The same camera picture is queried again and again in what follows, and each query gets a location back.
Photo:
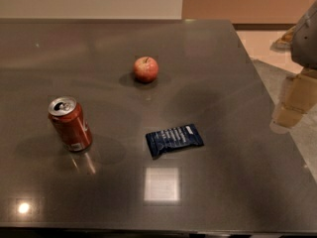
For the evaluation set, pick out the red apple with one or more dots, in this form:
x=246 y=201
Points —
x=146 y=69

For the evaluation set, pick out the dark blue snack packet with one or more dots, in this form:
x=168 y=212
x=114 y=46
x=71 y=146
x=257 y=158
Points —
x=173 y=139

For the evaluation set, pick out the red coke can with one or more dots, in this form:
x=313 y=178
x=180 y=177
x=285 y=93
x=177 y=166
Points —
x=67 y=117

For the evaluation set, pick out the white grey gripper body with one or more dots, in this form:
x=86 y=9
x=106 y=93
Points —
x=306 y=44

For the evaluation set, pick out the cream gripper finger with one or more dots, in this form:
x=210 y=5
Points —
x=297 y=97
x=284 y=42

